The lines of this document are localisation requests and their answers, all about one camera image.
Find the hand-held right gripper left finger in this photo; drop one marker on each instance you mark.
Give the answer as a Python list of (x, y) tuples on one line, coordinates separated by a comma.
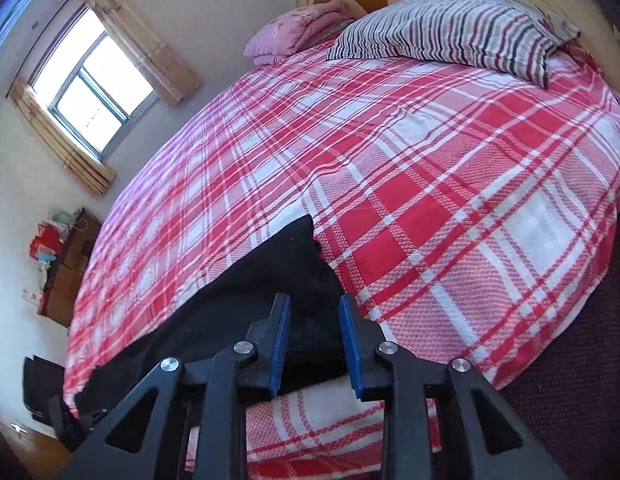
[(280, 345)]

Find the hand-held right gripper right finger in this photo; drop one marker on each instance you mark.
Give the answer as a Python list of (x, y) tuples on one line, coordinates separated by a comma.
[(351, 345)]

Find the black pants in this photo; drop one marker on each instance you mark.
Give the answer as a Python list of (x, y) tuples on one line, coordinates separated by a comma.
[(270, 270)]

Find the red plaid blanket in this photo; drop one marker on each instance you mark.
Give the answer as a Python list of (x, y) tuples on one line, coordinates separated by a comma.
[(440, 185)]

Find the wooden cabinet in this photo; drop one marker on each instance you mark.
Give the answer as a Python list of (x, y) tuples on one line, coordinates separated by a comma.
[(70, 270)]

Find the black chair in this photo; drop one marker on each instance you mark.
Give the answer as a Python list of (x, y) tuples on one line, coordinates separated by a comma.
[(45, 385)]

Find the red bag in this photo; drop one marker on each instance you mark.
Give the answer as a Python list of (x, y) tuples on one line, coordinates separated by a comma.
[(45, 242)]

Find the beige patterned curtain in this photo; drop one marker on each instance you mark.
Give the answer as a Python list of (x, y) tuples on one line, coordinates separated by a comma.
[(140, 45), (60, 145)]

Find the pink folded quilt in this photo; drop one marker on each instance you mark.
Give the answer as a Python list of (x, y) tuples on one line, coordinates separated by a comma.
[(290, 30)]

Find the sliding window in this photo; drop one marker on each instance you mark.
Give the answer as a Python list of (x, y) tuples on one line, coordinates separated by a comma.
[(105, 80)]

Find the striped pillow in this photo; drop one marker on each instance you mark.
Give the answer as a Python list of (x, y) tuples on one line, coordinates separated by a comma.
[(440, 25)]

